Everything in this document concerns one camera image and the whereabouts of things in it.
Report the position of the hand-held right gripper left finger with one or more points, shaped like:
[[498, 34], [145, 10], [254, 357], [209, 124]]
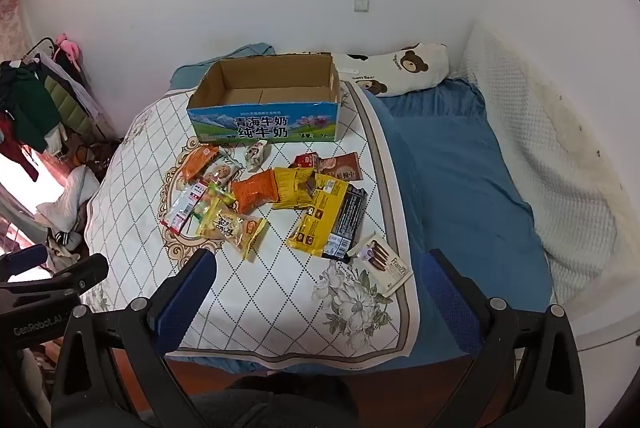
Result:
[[185, 303]]

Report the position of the small white snack packet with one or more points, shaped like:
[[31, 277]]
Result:
[[255, 155]]

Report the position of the clear round cookie packet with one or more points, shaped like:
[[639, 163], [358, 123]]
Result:
[[222, 170]]

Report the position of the brown bread snack packet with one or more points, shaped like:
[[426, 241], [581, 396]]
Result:
[[345, 168]]

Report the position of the white remote control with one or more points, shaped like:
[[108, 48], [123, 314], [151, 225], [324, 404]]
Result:
[[347, 70]]

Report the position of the small red snack packet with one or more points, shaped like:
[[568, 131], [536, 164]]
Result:
[[304, 160]]

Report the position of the cardboard box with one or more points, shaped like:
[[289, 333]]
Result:
[[260, 125]]

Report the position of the yellow cookie packet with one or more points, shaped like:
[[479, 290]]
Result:
[[235, 228]]

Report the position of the white textured blanket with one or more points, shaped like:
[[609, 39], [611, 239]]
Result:
[[550, 133]]

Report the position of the white cloth pile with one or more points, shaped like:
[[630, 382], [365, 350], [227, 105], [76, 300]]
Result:
[[70, 198]]

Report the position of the crinkled orange chips packet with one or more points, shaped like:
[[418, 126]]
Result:
[[257, 193]]

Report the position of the bear print pillow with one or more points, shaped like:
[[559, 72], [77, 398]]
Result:
[[415, 68]]

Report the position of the pink patterned curtain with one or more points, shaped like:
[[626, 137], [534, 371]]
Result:
[[10, 18]]

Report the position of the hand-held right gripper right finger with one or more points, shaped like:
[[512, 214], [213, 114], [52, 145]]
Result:
[[450, 303]]

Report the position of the red and white strip packet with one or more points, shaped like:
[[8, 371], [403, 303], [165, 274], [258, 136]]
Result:
[[182, 208]]

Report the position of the person's dark trouser legs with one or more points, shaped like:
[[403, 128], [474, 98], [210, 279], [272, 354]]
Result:
[[275, 400]]

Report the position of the blue bed sheet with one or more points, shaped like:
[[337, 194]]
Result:
[[460, 188]]

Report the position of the olive puffer vest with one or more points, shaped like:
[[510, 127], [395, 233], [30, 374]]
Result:
[[67, 105]]

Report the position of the dark red garment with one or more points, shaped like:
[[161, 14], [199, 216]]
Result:
[[15, 148]]

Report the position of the crinkled yellow snack packet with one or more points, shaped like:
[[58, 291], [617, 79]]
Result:
[[292, 188]]

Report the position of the smooth orange snack packet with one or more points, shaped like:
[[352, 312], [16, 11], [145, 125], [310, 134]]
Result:
[[197, 163]]

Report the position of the long yellow biscuit packet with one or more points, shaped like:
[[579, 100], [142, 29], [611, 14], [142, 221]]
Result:
[[317, 218]]

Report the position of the colourful candy ball packet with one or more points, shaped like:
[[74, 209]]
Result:
[[210, 203]]

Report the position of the black clothes rack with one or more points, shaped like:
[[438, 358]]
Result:
[[102, 120]]

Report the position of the white wall switch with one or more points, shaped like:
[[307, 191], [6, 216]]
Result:
[[361, 5]]

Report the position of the long black biscuit packet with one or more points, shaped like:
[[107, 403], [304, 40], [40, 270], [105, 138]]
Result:
[[349, 218]]

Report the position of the dark green jacket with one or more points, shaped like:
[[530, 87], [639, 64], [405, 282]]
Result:
[[25, 108]]

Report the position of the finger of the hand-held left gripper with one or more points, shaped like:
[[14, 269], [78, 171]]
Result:
[[82, 270], [22, 259]]

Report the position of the white chocolate wafer packet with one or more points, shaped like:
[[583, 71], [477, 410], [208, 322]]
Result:
[[385, 268]]

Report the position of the pink plush toy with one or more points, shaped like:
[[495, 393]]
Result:
[[67, 48]]

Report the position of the blue folded towel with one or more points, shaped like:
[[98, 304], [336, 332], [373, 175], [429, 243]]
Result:
[[185, 75]]

